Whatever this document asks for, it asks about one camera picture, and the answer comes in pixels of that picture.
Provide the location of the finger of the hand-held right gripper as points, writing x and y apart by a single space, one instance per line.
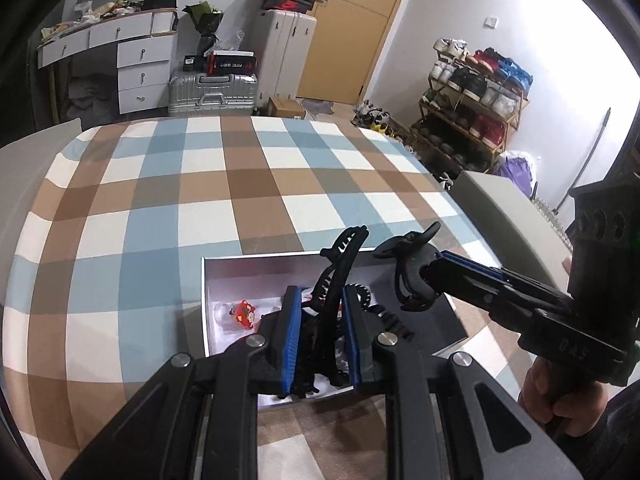
475 295
490 272

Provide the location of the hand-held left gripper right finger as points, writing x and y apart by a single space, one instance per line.
352 340

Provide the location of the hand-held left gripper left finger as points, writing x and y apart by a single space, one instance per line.
291 340

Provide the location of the long black hair claw clip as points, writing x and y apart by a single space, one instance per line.
341 270

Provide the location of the white cardboard box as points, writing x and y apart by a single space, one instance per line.
250 280

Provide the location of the rounded black hair claw clip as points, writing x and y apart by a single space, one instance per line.
407 260

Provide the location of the person's right hand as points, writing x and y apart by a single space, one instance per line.
540 390

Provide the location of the clear round hair accessory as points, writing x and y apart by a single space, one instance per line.
223 313

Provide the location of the purple plastic bag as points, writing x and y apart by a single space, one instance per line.
517 172

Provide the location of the grey broom stick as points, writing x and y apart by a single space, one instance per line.
590 155

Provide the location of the wooden shoe rack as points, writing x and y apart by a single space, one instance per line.
512 125

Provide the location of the plaid blanket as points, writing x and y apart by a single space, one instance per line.
175 200

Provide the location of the rows of shoes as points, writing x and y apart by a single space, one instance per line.
475 82

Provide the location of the pile of shoes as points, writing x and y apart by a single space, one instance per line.
375 120

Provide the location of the brown cardboard box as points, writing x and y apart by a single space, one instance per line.
286 107

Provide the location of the silver suitcase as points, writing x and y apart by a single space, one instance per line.
212 95

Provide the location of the wooden door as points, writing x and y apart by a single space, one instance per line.
350 35

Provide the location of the white upright suitcase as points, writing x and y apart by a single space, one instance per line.
285 60

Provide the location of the black and red shoe box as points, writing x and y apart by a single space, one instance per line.
232 64

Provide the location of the small black box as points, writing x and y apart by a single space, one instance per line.
195 63

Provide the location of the grey clothing pile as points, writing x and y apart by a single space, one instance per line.
92 100

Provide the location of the white dresser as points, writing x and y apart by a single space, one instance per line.
140 65

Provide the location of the black wrapped bouquet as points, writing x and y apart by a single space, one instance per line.
205 20

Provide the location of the clutter on dresser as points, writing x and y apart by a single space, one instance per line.
100 10

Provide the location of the white light switch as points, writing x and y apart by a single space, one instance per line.
491 22

